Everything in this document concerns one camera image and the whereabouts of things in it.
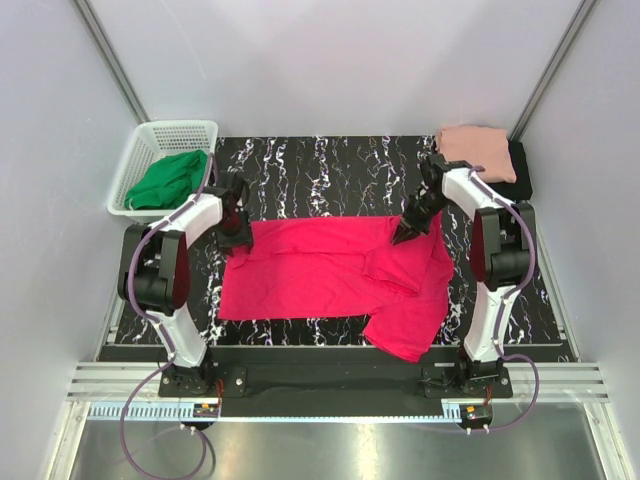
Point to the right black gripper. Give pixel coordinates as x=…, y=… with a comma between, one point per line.
x=410, y=220

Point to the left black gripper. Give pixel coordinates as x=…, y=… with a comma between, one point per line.
x=243, y=238

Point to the red t-shirt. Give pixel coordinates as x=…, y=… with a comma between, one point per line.
x=344, y=266

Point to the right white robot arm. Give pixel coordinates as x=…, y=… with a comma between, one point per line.
x=502, y=259

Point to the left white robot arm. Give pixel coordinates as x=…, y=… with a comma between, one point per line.
x=155, y=280

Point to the black marble table mat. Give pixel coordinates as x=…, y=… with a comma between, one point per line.
x=291, y=177

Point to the green t-shirt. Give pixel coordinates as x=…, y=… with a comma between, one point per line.
x=168, y=182

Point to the folded pink t-shirt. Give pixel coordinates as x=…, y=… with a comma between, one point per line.
x=479, y=146

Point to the white plastic basket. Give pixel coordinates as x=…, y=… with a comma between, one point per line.
x=148, y=143

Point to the folded black t-shirt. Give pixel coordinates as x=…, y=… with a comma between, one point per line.
x=521, y=189

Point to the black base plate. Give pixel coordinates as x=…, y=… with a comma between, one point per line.
x=324, y=386

